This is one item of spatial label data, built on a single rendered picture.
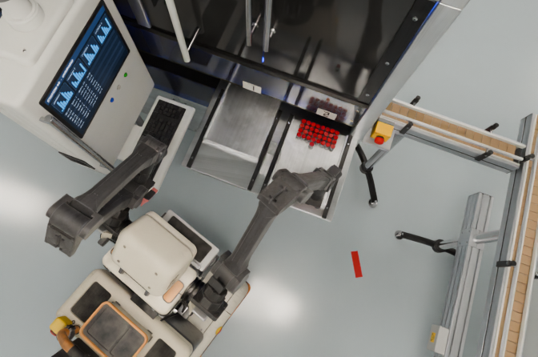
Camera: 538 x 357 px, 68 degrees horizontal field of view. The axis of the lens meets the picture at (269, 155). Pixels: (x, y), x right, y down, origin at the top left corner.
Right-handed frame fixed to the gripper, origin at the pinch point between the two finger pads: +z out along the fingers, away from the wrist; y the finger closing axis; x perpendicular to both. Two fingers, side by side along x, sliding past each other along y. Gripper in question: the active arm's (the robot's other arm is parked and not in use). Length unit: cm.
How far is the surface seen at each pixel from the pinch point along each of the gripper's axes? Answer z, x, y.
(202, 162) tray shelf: 4, 50, -1
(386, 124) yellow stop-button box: -18.3, -16.8, 37.9
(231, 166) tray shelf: 3.0, 38.1, 2.5
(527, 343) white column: 71, -144, -1
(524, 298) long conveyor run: -1, -92, -4
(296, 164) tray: 0.8, 11.9, 14.1
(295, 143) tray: -0.7, 16.1, 22.8
